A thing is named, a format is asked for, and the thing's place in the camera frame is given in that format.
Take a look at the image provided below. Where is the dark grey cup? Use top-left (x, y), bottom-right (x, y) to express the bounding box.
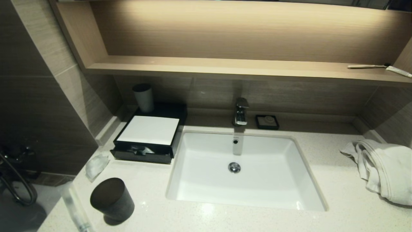
top-left (90, 178), bottom-right (135, 222)

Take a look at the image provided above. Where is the black lacquer storage box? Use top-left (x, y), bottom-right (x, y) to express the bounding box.
top-left (115, 103), bottom-right (188, 158)

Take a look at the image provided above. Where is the chrome faucet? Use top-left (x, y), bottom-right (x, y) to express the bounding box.
top-left (232, 97), bottom-right (249, 126)

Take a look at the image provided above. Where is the wooden shelf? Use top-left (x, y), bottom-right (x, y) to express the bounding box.
top-left (85, 55), bottom-right (412, 87)

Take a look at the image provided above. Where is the black soap dish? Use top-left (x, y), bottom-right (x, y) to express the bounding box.
top-left (256, 114), bottom-right (280, 130)

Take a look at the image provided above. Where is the light grey cup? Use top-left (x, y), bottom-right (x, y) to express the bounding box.
top-left (133, 83), bottom-right (154, 113)

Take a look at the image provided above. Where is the white sink basin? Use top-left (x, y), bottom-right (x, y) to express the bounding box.
top-left (165, 130), bottom-right (329, 212)

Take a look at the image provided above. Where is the crumpled clear plastic sachet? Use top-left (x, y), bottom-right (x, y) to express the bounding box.
top-left (85, 154), bottom-right (110, 182)

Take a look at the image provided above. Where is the long clear toothbrush packet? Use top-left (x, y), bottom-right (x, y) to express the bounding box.
top-left (61, 184), bottom-right (94, 232)

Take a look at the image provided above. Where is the white toothbrush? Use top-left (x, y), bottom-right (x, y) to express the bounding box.
top-left (347, 63), bottom-right (391, 69)

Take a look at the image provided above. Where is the white towel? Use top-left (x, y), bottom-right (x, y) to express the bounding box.
top-left (340, 139), bottom-right (412, 206)

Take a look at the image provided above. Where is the white toothpaste tube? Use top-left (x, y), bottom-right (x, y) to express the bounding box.
top-left (386, 66), bottom-right (412, 78)

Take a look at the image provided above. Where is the black hose with fitting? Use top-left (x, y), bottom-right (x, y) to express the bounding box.
top-left (0, 145), bottom-right (38, 207)

